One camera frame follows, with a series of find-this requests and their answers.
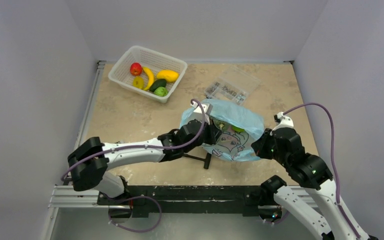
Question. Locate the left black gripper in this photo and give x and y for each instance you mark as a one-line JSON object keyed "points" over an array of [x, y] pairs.
{"points": [[213, 132]]}

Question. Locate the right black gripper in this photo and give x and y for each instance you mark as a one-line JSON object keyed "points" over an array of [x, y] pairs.
{"points": [[260, 145]]}

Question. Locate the dark green fake melon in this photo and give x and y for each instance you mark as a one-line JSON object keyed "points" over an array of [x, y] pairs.
{"points": [[220, 124]]}

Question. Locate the light blue plastic bag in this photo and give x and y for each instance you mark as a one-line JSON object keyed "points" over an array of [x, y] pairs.
{"points": [[235, 146]]}

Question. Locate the green fake fruit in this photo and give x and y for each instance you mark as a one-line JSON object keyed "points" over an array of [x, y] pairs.
{"points": [[161, 91]]}

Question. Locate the dark green fake avocado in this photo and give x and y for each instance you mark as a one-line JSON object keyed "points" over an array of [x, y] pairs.
{"points": [[157, 84]]}

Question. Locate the yellow fake banana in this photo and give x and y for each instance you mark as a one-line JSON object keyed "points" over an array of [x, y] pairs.
{"points": [[151, 78]]}

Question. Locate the yellow round fake fruit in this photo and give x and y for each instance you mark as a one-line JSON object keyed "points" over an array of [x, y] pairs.
{"points": [[138, 82]]}

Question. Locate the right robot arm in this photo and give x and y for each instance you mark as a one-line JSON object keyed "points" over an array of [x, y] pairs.
{"points": [[333, 220]]}

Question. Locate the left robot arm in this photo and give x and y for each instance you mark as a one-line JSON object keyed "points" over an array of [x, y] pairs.
{"points": [[90, 163]]}

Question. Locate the bright green fake lime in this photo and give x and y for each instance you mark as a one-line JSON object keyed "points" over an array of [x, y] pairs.
{"points": [[237, 129]]}

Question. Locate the red fake fruit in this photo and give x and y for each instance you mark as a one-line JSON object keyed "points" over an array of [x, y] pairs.
{"points": [[136, 69]]}

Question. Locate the clear plastic screw organizer box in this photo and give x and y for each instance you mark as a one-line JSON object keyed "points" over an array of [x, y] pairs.
{"points": [[233, 85]]}

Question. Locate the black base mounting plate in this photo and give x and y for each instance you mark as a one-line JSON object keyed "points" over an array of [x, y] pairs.
{"points": [[141, 200]]}

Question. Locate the white perforated plastic basket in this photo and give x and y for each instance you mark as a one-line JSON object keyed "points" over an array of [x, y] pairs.
{"points": [[155, 62]]}

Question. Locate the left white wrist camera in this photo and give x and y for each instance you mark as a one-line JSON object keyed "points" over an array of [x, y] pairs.
{"points": [[201, 112]]}

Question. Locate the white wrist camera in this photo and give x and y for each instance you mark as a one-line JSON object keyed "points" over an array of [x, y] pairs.
{"points": [[201, 112], [282, 121]]}

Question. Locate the black T-handle tool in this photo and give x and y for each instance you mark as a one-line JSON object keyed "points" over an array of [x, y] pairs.
{"points": [[206, 159]]}

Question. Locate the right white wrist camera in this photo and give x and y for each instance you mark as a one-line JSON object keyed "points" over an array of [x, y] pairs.
{"points": [[282, 121]]}

